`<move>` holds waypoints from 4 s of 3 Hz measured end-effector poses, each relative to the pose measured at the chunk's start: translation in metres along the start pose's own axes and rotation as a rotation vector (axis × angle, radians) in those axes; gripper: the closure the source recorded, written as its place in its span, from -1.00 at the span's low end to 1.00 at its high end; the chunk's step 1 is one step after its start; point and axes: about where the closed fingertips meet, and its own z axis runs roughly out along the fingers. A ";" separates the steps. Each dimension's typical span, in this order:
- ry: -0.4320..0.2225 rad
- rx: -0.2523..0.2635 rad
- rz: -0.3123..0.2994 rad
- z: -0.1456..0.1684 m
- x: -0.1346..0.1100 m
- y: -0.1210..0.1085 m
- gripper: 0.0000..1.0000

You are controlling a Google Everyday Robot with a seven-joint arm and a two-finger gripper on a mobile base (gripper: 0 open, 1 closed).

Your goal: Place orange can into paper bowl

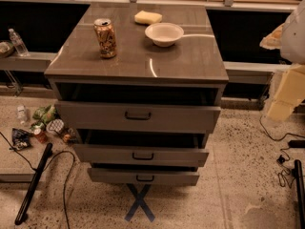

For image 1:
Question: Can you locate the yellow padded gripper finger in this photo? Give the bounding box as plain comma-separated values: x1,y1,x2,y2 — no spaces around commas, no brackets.
267,64,305,121

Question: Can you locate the orange soda can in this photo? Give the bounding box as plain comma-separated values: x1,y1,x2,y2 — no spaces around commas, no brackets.
93,18,116,58

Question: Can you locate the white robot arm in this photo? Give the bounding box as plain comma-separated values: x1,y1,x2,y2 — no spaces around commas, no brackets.
260,9,305,121

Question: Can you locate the white paper bowl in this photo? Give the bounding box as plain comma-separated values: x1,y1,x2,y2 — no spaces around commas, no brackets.
145,23,184,47

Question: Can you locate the red can on floor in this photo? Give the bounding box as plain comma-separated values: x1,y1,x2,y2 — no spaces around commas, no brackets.
33,128,48,143

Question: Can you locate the bowl on left shelf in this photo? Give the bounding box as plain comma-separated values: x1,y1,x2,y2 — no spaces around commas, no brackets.
0,41,14,58

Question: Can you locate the black bar right floor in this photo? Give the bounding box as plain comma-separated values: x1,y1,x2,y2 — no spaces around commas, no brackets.
294,159,305,229

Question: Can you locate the grey top drawer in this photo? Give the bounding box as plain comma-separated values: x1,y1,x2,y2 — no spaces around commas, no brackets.
55,101,220,134

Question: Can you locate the grey drawer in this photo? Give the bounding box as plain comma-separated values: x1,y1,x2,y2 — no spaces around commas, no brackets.
73,144,209,167
88,168,199,185
55,101,220,134

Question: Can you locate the grey drawer cabinet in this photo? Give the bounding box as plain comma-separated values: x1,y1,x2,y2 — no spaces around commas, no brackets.
45,3,228,172

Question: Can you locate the yellow sponge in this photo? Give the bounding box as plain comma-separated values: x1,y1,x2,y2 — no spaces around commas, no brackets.
134,10,162,25

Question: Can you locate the grey middle drawer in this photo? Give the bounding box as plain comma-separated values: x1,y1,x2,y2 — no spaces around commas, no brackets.
73,144,209,167

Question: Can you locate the grey bottom drawer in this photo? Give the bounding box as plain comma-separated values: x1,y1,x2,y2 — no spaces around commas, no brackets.
88,168,199,185

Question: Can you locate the white patterned cup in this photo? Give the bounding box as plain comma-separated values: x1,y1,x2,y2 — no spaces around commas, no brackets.
46,119,64,135

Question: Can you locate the green snack bag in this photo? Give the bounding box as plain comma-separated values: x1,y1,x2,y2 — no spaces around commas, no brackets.
32,105,57,124

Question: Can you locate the small plastic bottle on floor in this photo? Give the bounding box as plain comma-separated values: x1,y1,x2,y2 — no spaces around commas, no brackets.
17,105,28,124

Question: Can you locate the clear plastic water bottle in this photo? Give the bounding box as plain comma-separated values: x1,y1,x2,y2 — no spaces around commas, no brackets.
9,29,30,56

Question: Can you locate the dark blue snack bag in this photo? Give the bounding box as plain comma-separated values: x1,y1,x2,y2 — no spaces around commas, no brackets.
11,128,31,150

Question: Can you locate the black bar on floor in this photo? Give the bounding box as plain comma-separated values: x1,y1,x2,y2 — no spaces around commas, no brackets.
14,143,52,225

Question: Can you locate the black cable right floor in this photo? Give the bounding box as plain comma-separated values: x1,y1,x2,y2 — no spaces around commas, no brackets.
258,114,305,189

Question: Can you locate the black cable floor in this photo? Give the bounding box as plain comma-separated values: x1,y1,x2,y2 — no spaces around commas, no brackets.
258,114,305,189
0,131,77,229

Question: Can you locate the black cable left floor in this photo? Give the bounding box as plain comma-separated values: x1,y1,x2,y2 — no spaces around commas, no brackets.
0,131,77,229

